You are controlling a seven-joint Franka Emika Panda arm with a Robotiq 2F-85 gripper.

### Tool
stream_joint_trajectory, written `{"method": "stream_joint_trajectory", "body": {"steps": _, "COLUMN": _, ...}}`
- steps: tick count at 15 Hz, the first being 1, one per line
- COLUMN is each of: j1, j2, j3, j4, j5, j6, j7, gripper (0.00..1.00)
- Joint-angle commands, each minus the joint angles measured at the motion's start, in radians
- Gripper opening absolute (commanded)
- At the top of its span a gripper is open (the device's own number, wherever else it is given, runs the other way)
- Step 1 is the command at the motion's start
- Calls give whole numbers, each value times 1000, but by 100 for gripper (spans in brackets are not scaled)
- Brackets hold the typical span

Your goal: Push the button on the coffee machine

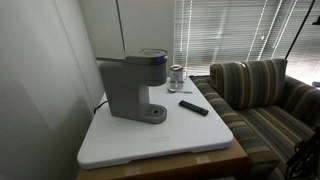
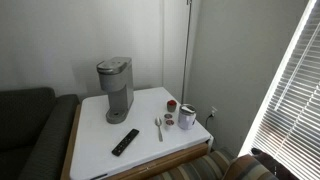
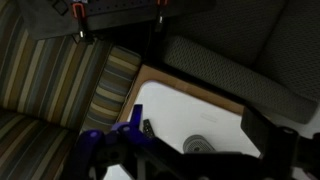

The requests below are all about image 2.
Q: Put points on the coffee pod with red top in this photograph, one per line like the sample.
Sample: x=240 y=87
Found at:
x=171 y=105

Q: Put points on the white coffee pod far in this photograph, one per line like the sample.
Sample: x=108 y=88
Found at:
x=168 y=116

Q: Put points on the white coffee pod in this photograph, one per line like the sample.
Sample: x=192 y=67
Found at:
x=168 y=116
x=169 y=124

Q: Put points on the white coffee pod near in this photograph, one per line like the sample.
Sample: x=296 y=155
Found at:
x=169 y=124

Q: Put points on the grey coffee machine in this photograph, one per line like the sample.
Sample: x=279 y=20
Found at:
x=116 y=79

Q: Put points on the silver metal spoon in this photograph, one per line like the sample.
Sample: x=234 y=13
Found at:
x=158 y=123

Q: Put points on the white mug with lid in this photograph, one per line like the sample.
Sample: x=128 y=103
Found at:
x=186 y=117

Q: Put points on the white table top board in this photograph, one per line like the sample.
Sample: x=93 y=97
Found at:
x=102 y=149

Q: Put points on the black remote control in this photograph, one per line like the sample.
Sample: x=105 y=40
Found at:
x=125 y=142

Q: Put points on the wooden side table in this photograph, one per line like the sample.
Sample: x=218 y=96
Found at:
x=144 y=170

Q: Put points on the thin metal lamp pole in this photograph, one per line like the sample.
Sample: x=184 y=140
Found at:
x=189 y=4

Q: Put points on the striped brown sofa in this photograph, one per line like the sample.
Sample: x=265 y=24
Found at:
x=222 y=165

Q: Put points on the dark grey sofa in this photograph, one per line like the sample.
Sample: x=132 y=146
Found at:
x=35 y=126

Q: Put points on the white window blinds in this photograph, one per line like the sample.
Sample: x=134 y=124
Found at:
x=287 y=124

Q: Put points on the white wall outlet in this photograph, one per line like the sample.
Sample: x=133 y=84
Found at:
x=213 y=111

